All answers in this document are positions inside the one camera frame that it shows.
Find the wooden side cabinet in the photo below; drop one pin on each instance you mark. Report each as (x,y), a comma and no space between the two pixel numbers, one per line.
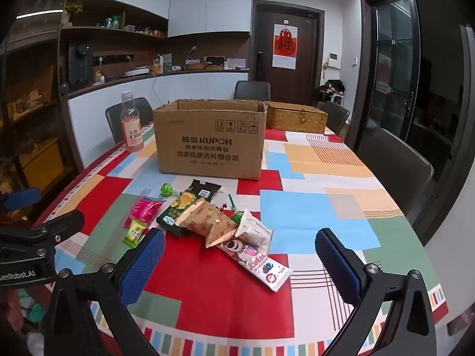
(33,118)

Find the yellow green candy packet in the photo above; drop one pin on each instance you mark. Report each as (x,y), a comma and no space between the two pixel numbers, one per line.
(134,231)

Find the red white wall calendar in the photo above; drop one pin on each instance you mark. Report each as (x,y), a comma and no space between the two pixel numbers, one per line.
(285,46)

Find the brown cardboard box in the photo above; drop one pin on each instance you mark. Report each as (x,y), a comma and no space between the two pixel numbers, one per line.
(207,148)

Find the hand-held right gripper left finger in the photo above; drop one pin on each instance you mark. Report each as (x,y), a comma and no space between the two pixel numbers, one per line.
(143,263)

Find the green white stick candy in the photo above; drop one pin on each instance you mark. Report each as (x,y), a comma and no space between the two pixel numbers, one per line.
(231,201)

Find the yellow flower bunch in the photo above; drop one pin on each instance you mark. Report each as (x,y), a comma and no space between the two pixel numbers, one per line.
(73,7)

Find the woven wicker lidded basket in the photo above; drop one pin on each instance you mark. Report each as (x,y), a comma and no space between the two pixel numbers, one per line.
(297,118)

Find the wicker counter tray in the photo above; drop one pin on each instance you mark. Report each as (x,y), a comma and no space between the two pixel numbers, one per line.
(195,66)

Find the dark bag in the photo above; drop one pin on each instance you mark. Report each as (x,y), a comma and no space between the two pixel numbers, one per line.
(332,86)

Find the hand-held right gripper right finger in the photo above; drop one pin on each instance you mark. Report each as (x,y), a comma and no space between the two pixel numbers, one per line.
(337,263)

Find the white stool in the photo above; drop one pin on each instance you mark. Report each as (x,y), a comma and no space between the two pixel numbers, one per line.
(337,99)

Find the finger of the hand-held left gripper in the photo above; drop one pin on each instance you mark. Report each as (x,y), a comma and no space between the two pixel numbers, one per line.
(59,224)
(22,198)

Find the dark glass door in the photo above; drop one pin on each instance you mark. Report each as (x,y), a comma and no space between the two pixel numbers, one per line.
(393,63)

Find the dark brown snack bar packet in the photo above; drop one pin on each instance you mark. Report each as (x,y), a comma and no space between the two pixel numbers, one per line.
(204,191)

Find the pink white wafer packet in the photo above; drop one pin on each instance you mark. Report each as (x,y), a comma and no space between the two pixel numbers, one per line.
(259,267)

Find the white wall intercom panel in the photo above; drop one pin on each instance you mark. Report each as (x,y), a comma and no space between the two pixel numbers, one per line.
(334,61)

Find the pink snack packet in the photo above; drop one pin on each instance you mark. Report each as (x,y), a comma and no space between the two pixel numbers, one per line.
(144,209)

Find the dark grey dining chair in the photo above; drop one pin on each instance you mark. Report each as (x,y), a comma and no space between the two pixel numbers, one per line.
(336,117)
(397,170)
(115,118)
(252,89)

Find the green chips bag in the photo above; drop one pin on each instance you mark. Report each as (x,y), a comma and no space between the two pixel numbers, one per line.
(172,215)

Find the wooden wall shelf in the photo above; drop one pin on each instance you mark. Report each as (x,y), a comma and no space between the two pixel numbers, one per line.
(107,33)

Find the white desk lamp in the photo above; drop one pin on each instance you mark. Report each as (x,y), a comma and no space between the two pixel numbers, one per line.
(192,50)

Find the green monster lollipop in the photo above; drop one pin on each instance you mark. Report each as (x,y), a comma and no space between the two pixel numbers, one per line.
(166,189)

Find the white upper cabinets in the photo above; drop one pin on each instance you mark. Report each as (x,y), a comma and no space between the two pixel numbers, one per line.
(207,7)

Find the orange brown snack packet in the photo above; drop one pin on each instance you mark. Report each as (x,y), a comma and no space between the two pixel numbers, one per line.
(207,222)

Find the small green toy candy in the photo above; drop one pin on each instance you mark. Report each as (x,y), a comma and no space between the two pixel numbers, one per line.
(236,217)

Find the white round appliance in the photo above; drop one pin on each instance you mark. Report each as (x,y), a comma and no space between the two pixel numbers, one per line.
(136,71)

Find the dark brown door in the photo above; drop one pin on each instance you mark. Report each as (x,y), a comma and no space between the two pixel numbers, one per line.
(265,37)

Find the white snack packet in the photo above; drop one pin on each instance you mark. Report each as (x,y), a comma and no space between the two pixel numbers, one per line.
(256,233)

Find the white counter cabinet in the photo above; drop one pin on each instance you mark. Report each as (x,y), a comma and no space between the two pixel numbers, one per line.
(178,89)

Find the pink drink bottle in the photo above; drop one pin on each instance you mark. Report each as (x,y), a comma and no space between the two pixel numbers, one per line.
(130,129)

